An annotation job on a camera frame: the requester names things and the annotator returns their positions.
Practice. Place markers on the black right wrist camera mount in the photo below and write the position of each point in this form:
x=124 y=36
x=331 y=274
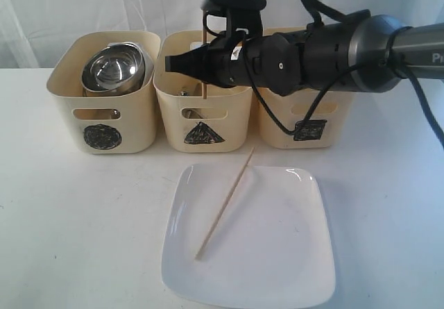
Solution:
x=240 y=15

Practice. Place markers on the cream bin triangle mark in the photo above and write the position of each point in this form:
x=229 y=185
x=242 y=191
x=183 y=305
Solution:
x=225 y=112

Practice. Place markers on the small white bowl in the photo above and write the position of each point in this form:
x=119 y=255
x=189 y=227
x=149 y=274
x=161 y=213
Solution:
x=150 y=67

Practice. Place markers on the white square plate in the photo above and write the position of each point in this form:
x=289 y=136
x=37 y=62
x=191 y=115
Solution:
x=271 y=248

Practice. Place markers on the cream bin circle mark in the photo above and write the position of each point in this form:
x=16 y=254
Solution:
x=88 y=118

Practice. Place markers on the white backdrop curtain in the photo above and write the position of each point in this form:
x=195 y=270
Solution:
x=36 y=33

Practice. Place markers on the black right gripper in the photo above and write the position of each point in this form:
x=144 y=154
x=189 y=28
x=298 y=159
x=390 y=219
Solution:
x=224 y=64

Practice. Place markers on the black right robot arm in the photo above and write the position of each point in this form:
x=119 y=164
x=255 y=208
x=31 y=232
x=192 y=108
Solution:
x=365 y=55

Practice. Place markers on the stainless steel bowl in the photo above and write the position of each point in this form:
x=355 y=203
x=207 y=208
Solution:
x=93 y=75

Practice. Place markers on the steel mug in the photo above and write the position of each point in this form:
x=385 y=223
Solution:
x=114 y=114

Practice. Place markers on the cream bin square mark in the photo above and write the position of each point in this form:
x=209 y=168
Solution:
x=328 y=118

